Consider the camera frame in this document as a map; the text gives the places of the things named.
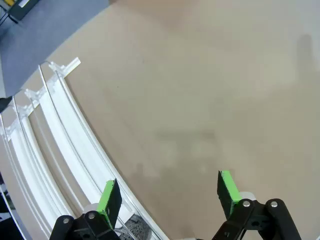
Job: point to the black cabinet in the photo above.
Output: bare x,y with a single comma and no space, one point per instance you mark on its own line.
22,8

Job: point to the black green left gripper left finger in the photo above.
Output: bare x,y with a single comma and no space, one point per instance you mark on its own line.
110,200

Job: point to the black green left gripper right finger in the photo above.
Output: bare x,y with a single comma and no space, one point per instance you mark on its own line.
227,192

